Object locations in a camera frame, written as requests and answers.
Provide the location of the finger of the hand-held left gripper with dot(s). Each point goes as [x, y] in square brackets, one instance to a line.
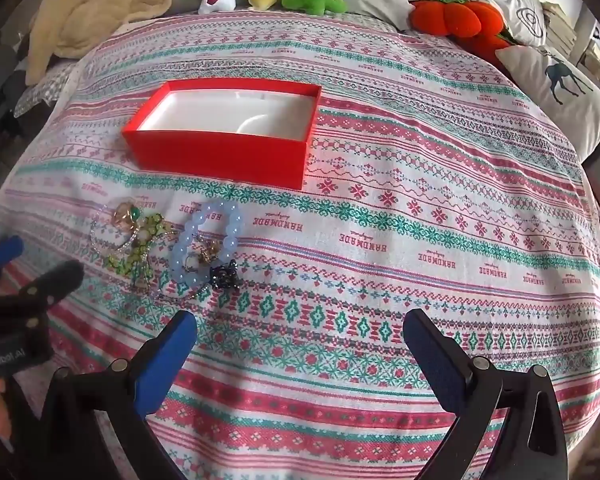
[55, 280]
[0, 254]

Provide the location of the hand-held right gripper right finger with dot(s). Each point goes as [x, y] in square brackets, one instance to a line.
[435, 355]

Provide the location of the deer print pillow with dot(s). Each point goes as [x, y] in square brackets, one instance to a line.
[555, 90]

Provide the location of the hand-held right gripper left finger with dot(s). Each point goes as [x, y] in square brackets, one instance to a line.
[170, 360]

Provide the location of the black bead charm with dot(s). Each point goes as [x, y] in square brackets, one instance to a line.
[224, 275]

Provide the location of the orange pumpkin plush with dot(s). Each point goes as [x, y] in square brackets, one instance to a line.
[450, 17]

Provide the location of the red cardboard box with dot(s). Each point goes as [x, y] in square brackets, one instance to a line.
[215, 155]

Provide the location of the grey checked sheet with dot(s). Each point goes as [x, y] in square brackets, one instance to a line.
[45, 85]

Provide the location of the beige quilted blanket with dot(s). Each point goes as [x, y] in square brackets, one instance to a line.
[105, 10]

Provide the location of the patterned bedspread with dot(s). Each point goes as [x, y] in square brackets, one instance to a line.
[380, 220]

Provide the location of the dark chair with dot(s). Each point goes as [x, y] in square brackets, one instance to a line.
[5, 95]

